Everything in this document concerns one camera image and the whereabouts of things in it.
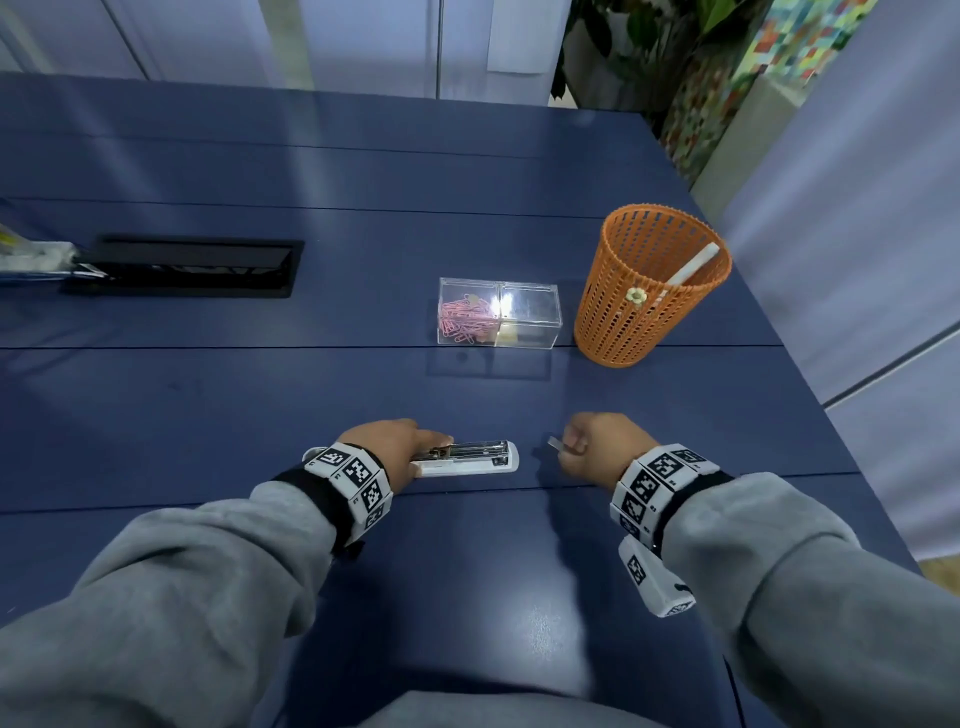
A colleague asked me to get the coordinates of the person's right hand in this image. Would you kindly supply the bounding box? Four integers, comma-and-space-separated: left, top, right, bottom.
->
557, 411, 662, 492

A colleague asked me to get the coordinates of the person's left hand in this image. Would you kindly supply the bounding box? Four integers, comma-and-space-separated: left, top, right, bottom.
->
335, 418, 455, 495

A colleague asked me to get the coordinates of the white stapler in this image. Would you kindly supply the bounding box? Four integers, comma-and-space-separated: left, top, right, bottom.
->
408, 440, 520, 479

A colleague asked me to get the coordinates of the person's right forearm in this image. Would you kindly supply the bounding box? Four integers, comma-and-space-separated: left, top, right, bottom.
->
660, 472, 960, 728

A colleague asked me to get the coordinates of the person's left forearm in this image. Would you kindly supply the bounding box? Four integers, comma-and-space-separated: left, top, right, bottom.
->
0, 480, 339, 728

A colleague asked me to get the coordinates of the left wrist marker band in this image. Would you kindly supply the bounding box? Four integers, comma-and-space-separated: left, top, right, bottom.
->
271, 442, 394, 556

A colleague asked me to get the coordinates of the wrist marker band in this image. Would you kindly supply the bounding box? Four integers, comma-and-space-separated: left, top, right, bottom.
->
609, 443, 736, 619
271, 442, 394, 556

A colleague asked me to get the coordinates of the right wrist marker band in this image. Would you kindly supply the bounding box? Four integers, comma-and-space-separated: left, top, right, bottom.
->
609, 443, 736, 619

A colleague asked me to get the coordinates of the pile of pink paper clips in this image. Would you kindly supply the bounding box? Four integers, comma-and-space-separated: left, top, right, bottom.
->
438, 294, 501, 345

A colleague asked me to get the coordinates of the clear plastic organizer box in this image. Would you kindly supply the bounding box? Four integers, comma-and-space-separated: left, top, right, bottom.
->
437, 277, 563, 351

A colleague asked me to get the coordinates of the orange mesh pen holder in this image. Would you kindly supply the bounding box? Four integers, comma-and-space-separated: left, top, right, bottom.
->
573, 204, 733, 369

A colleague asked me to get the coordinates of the white pen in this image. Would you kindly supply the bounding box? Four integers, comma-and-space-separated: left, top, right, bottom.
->
651, 241, 721, 309

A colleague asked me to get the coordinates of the person's grey clothing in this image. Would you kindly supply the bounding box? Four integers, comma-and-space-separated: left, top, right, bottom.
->
358, 690, 669, 728

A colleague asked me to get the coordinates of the colourful patterned panel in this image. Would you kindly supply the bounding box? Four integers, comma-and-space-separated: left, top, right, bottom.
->
660, 0, 879, 189

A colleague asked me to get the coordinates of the green potted plant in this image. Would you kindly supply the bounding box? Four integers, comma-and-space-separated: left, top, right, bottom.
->
549, 0, 774, 114

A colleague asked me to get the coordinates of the clear plastic bag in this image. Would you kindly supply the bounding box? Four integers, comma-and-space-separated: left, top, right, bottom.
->
0, 223, 110, 285

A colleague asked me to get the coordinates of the black table cable hatch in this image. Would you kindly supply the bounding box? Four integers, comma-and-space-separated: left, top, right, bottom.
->
63, 236, 306, 300

